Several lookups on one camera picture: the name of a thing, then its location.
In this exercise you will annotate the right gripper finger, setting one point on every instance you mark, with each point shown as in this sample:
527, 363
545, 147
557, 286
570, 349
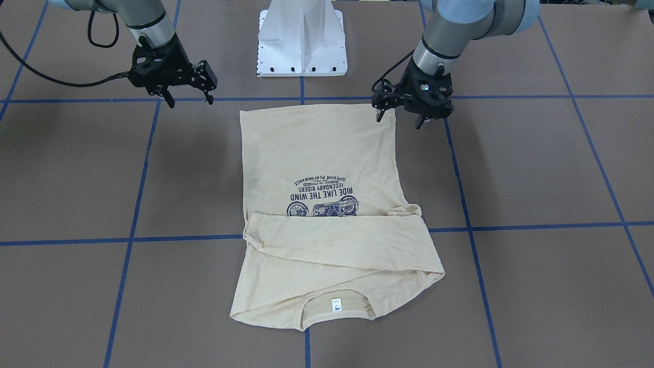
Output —
165, 95
208, 94

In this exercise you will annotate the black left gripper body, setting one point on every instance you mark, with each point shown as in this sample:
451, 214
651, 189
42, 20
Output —
407, 81

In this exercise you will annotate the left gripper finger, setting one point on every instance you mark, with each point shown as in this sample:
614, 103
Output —
421, 119
380, 111

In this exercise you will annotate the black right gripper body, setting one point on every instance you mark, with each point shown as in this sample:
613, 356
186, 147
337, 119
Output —
178, 58

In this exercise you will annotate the cream long-sleeve printed shirt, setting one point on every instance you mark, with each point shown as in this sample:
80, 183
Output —
329, 232

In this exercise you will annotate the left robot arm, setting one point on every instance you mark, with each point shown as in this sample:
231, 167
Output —
454, 24

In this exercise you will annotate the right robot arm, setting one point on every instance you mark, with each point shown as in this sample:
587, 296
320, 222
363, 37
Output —
141, 17

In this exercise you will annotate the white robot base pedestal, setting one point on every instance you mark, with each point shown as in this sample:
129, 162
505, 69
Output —
301, 39

